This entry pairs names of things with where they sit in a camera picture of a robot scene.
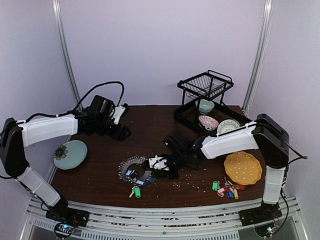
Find blue key tag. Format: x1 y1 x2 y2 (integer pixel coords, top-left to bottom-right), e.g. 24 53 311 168
227 189 234 198

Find pink patterned dish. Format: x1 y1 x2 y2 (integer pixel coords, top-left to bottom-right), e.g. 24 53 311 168
198 115 219 131

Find right aluminium frame post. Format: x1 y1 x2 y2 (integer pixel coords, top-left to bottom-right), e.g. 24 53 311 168
242 0 274 116

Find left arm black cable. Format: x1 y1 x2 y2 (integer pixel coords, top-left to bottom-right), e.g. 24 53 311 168
69 80 126 113

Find green key tag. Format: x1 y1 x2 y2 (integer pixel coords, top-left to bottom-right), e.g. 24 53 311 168
134 186 141 199
212 181 219 191

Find grey disc keyring organizer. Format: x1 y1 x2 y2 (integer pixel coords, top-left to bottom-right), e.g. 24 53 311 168
118 156 153 186

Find teal plate with flower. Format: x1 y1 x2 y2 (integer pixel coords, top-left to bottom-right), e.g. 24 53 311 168
53 140 88 170

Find red key tag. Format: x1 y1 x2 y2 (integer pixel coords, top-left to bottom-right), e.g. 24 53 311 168
216 187 227 197

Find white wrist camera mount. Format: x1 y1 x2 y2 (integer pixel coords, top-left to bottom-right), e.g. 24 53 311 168
147 155 169 171
112 103 130 125

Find yellow key tag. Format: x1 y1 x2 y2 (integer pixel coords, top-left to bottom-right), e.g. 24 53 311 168
233 189 239 200

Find teal ceramic bowl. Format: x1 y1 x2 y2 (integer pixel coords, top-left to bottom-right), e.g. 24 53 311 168
194 99 215 115

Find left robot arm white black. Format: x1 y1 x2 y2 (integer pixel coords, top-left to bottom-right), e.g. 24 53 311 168
0 95 131 222

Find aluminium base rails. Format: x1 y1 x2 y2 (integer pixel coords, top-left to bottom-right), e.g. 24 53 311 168
18 197 311 240

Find yellow dotted plate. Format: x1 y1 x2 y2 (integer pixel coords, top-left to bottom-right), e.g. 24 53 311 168
223 151 263 186

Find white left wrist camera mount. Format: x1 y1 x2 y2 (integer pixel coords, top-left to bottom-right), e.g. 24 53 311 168
112 103 130 125

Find white blue patterned plate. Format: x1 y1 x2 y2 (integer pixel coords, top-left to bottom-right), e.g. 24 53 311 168
217 119 241 135

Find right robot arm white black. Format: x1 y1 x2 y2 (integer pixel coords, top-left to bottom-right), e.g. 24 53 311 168
163 113 290 221

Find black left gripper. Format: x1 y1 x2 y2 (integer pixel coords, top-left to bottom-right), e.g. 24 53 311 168
95 116 132 142

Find black wire dish rack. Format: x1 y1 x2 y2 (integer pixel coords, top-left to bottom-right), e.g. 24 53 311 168
173 70 251 134

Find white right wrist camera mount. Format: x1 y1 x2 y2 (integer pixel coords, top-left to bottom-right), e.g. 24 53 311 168
147 155 169 171

